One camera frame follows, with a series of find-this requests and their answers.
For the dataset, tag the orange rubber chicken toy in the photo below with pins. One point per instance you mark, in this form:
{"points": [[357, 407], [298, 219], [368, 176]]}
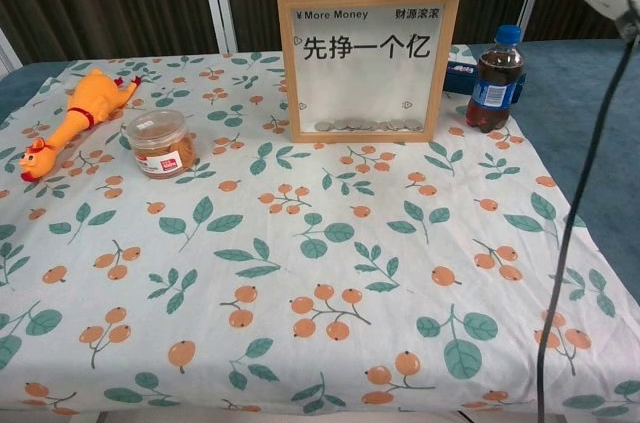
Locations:
{"points": [[90, 108]]}

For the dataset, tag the floral print tablecloth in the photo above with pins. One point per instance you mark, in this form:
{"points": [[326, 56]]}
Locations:
{"points": [[225, 268]]}

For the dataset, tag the clear plastic cup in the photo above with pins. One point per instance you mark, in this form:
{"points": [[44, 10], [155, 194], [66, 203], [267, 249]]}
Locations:
{"points": [[160, 143]]}

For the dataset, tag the cola bottle with blue cap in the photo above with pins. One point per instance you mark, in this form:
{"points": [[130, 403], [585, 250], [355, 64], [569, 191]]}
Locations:
{"points": [[495, 88]]}

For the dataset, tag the blue tissue pack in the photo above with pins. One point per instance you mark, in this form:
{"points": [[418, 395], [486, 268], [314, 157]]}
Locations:
{"points": [[457, 74]]}

